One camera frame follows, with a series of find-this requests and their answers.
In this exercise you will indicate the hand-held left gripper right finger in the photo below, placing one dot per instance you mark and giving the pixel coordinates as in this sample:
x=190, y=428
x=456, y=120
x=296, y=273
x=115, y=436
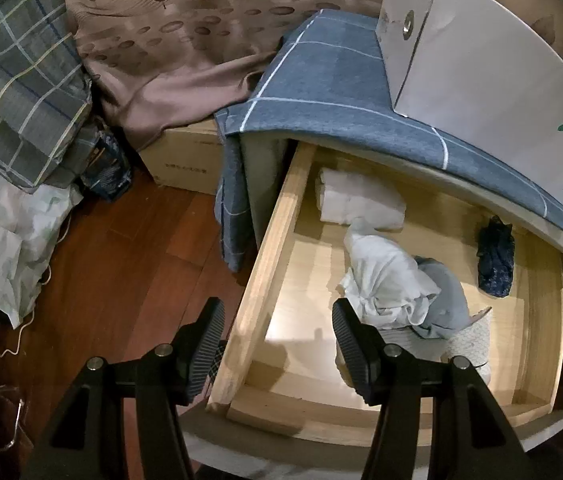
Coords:
x=349, y=347

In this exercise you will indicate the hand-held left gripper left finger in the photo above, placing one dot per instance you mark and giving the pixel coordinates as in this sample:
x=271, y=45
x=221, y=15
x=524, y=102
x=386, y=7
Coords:
x=206, y=342

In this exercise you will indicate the wooden drawer with grey front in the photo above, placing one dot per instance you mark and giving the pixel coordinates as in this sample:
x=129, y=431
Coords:
x=301, y=260

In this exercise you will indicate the white shoe box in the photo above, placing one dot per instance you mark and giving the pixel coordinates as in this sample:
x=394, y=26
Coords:
x=486, y=85

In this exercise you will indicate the light blue underwear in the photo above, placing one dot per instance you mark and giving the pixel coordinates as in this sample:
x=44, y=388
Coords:
x=449, y=305

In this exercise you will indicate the white patterned underwear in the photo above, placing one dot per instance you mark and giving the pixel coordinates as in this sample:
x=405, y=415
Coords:
x=466, y=345

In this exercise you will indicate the dark blue lace underwear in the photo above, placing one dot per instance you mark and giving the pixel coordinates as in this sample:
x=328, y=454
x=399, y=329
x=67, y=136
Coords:
x=496, y=260

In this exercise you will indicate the brown cardboard box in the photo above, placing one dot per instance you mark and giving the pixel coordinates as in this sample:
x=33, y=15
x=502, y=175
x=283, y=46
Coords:
x=186, y=160

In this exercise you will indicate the blue plastic packet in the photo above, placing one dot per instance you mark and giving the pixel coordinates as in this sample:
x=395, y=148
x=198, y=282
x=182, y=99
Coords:
x=106, y=170

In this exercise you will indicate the white plastic bag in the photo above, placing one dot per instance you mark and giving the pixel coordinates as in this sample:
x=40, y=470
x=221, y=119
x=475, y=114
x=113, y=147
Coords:
x=1, y=240

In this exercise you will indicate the blue checked cloth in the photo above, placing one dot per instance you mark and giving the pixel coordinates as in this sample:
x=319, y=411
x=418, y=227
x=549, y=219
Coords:
x=321, y=75

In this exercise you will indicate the beige leaf print curtain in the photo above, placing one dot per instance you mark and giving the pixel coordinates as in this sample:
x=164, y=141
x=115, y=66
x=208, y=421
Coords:
x=186, y=60

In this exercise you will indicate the grey plaid bedding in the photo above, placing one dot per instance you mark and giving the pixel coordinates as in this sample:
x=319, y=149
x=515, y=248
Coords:
x=21, y=85

